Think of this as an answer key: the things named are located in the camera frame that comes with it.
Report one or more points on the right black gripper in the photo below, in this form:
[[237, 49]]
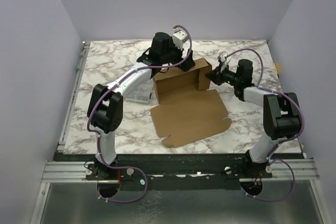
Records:
[[218, 74]]

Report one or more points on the aluminium extrusion frame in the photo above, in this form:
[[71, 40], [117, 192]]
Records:
[[45, 186]]

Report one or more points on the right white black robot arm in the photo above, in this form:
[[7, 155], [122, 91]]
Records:
[[282, 118]]

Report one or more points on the clear plastic screw organizer box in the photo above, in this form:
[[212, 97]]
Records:
[[142, 93]]

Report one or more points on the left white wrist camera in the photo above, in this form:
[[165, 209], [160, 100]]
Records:
[[179, 37]]

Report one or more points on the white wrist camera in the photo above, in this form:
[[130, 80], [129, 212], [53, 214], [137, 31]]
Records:
[[179, 37], [223, 60]]

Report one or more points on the brown cardboard box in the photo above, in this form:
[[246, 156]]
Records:
[[188, 110]]

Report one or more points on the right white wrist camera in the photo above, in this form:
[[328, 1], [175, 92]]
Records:
[[223, 60]]

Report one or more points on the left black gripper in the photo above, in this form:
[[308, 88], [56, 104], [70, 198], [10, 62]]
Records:
[[171, 44]]

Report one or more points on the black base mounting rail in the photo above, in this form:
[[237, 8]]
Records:
[[178, 171]]

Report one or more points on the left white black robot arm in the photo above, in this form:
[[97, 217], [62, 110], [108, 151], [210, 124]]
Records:
[[105, 111]]

